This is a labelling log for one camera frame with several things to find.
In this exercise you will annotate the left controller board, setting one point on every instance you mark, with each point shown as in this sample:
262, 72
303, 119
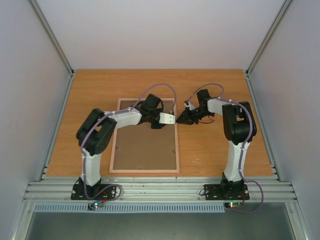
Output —
96, 205

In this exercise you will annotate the right aluminium corner post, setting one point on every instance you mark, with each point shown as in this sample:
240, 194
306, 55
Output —
269, 34

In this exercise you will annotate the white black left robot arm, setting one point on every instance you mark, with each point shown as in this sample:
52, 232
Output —
98, 128

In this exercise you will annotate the right controller board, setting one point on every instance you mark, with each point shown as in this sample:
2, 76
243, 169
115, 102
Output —
232, 205

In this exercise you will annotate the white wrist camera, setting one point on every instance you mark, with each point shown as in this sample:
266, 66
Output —
188, 105
167, 118

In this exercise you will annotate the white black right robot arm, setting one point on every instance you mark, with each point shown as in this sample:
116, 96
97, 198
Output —
239, 128

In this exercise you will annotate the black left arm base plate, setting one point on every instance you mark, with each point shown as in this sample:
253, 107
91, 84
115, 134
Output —
97, 192

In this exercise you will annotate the pink wooden picture frame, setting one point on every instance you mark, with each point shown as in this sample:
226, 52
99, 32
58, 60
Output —
177, 155

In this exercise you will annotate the controller board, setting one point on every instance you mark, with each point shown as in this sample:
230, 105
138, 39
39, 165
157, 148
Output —
96, 205
232, 205

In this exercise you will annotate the brown cardboard backing board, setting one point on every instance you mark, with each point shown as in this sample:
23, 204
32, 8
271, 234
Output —
145, 150

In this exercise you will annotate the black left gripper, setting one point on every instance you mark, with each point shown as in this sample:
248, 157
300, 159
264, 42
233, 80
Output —
156, 127

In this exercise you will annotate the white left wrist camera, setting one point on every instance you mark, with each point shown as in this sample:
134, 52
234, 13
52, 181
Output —
167, 118

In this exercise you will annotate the grey slotted cable duct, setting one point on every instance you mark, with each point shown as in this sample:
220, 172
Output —
129, 208

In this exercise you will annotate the aluminium corner post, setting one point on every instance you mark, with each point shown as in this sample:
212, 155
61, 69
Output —
269, 34
47, 28

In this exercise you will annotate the left aluminium corner post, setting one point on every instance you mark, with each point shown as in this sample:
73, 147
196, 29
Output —
47, 28

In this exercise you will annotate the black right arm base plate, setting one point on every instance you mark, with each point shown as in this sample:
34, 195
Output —
217, 192

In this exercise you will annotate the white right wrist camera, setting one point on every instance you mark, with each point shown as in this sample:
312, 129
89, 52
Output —
188, 105

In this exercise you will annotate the aluminium front rail platform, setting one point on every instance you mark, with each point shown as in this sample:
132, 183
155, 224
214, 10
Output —
160, 189

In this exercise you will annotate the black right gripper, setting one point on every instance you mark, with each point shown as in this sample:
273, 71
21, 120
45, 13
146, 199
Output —
191, 116

